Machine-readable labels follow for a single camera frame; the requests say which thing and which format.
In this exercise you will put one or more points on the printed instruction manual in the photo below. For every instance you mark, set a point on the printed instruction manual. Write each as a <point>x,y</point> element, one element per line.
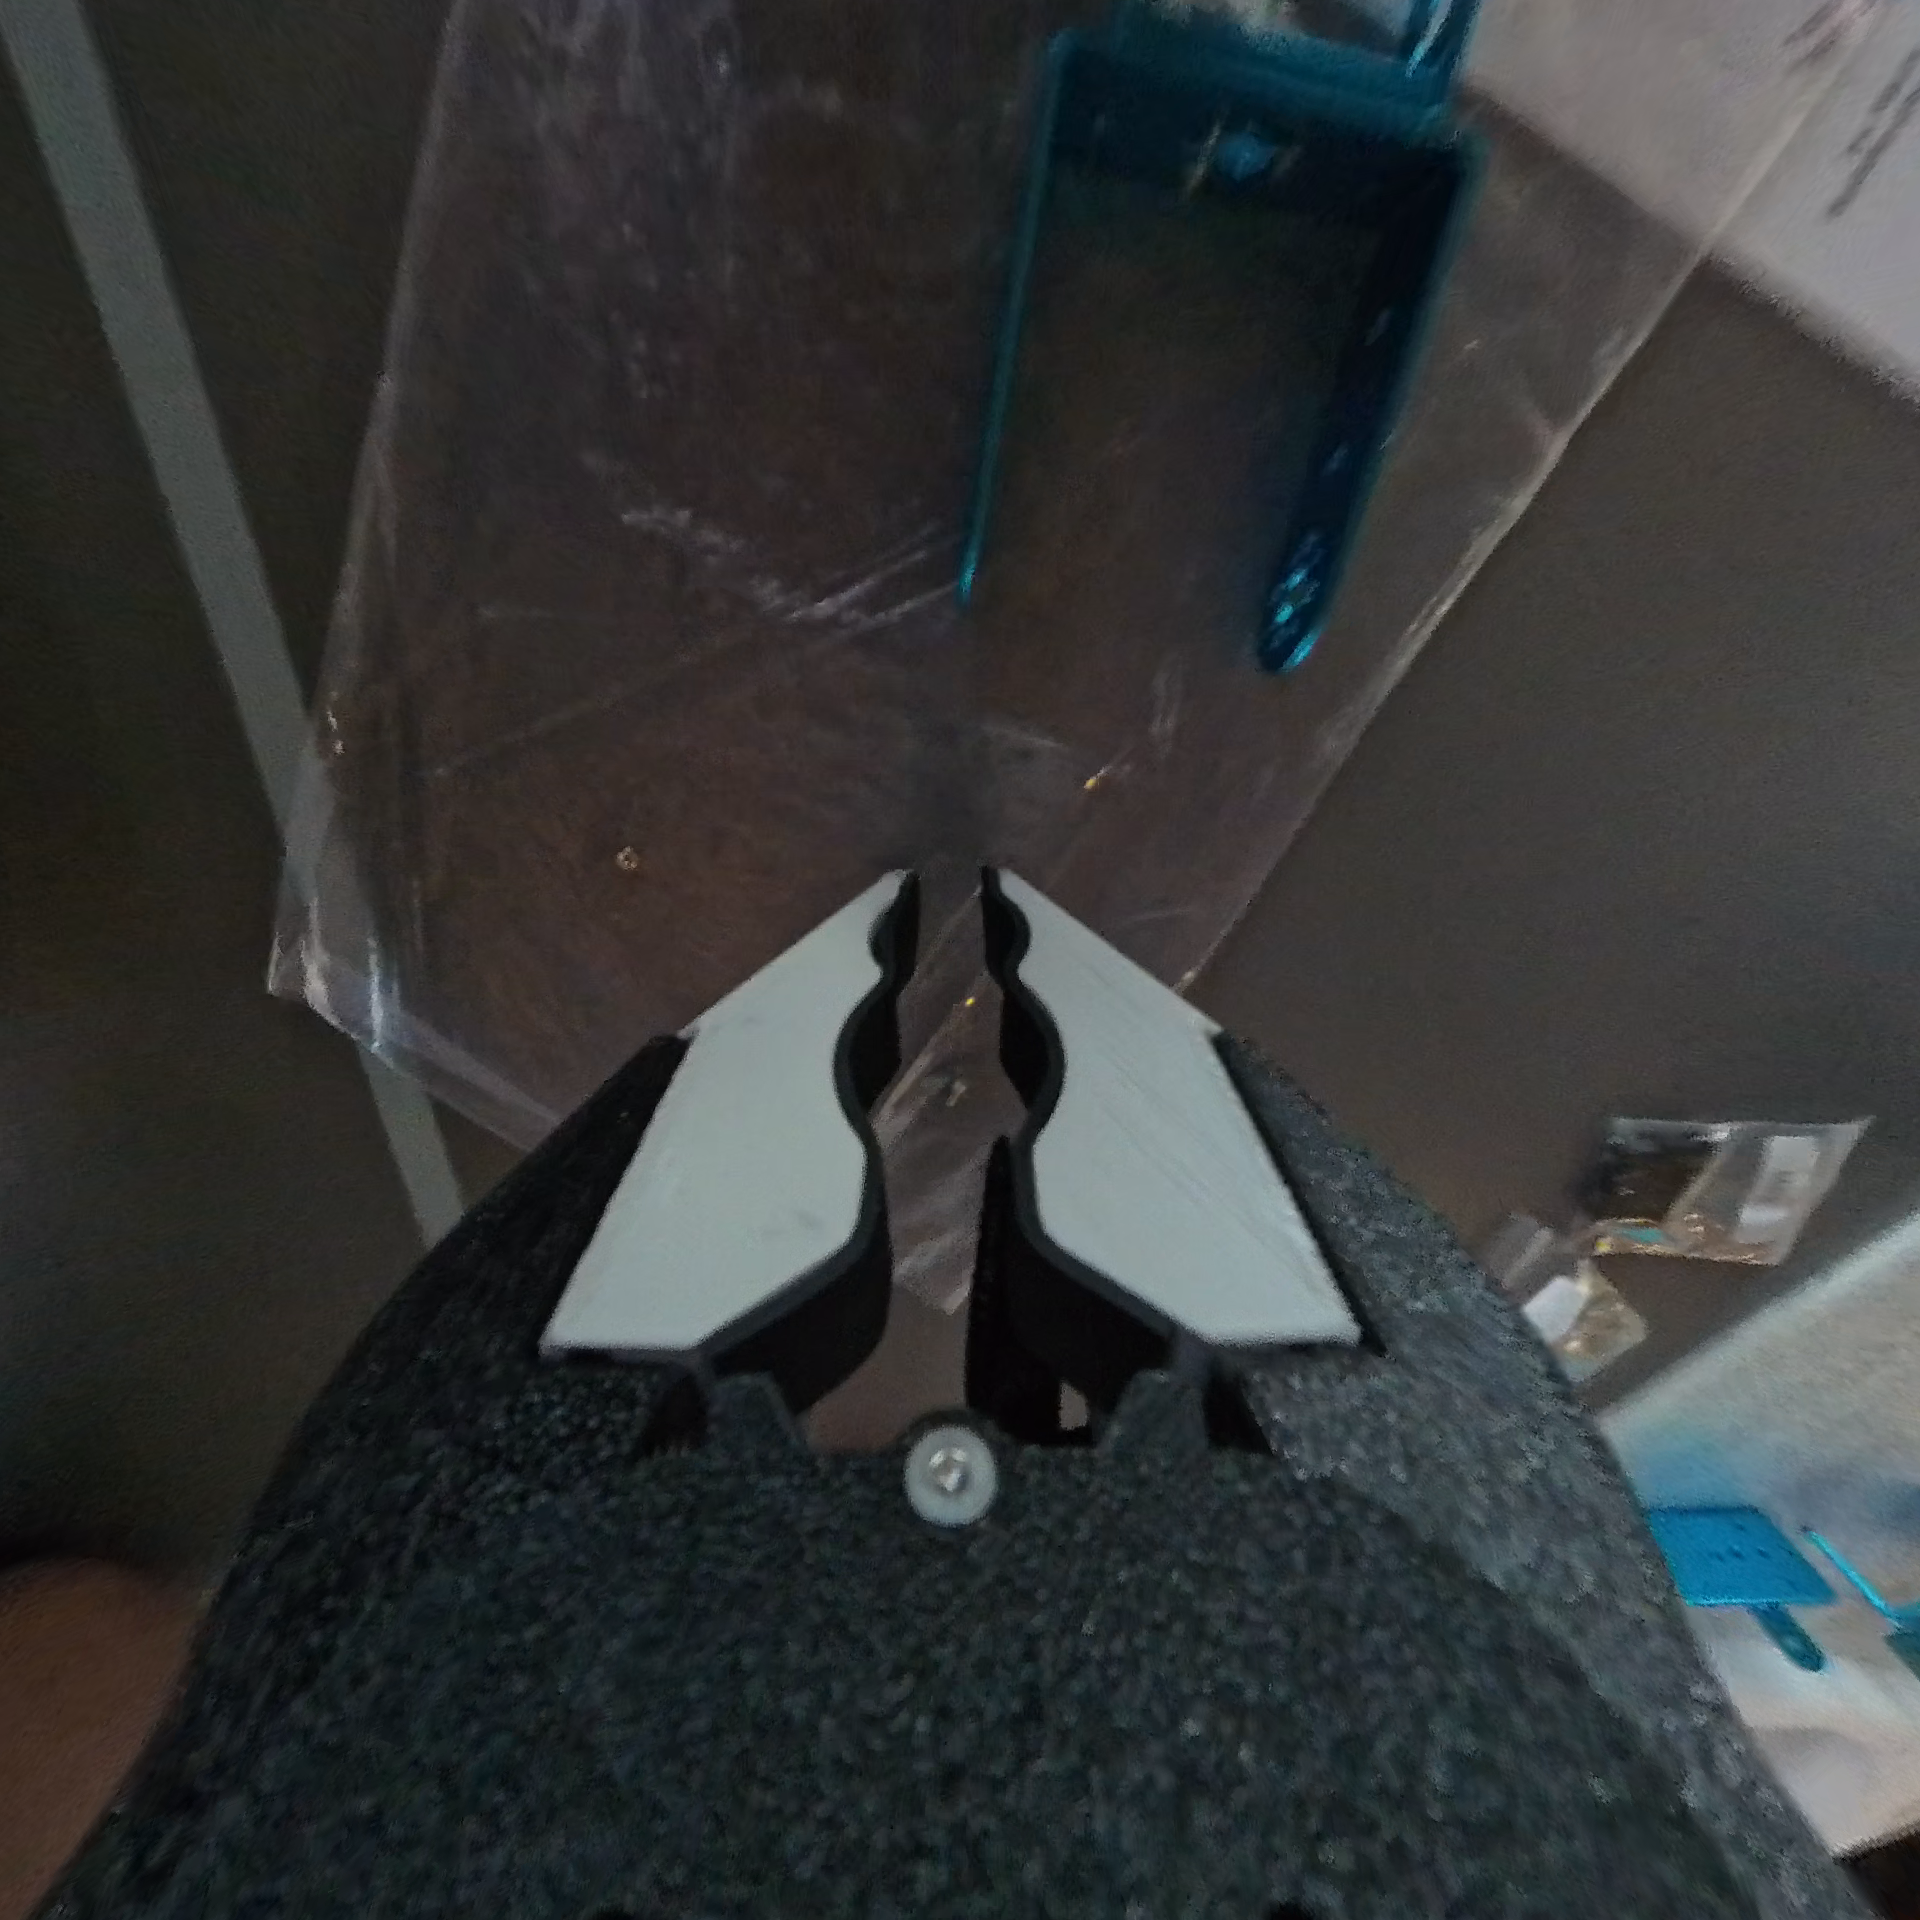
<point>1844,194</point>

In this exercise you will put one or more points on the white foam board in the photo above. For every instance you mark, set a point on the white foam board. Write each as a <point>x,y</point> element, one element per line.
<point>1801,1394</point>

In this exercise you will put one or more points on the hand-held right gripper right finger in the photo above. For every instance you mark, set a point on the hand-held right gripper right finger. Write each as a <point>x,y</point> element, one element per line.
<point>1185,1184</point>

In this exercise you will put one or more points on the clear plastic bag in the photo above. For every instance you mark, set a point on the clear plastic bag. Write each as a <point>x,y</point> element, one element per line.
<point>674,450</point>

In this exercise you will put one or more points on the blue perforated flat bracket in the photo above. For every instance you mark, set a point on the blue perforated flat bracket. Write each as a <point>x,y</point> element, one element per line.
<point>1740,1553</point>

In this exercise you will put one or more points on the blue metal U bracket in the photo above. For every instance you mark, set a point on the blue metal U bracket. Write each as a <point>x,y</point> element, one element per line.
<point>1303,593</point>

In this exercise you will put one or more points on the scattered small parts bags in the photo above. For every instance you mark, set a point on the scattered small parts bags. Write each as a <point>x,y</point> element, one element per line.
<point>1725,1184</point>

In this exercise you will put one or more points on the teal curved bracket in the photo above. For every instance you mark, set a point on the teal curved bracket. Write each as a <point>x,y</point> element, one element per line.
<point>1868,1591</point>

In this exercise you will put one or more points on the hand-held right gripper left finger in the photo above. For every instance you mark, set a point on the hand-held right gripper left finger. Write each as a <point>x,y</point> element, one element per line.
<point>721,1171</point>

